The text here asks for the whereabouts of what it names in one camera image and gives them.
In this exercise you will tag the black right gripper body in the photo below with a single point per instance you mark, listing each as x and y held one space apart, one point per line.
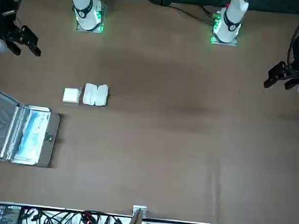
11 28

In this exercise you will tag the white triangular bandage packet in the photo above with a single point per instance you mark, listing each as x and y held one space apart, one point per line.
71 95

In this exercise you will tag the white plastic medicine box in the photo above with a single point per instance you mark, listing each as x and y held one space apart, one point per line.
95 95

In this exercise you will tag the aluminium medical kit case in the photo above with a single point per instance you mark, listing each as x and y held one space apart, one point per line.
51 141

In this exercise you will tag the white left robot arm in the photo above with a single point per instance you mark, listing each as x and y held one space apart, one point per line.
233 12

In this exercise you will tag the blue white mask packet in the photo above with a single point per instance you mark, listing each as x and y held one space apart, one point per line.
32 134

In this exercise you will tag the black labelled power adapter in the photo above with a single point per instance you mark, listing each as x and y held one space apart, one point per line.
1 214

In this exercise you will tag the left arm steel base plate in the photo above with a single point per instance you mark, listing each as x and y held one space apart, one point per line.
214 41

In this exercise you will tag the right arm steel base plate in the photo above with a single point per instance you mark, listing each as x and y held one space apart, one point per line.
101 24

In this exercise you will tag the aluminium camera post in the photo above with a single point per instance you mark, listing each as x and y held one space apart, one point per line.
135 223

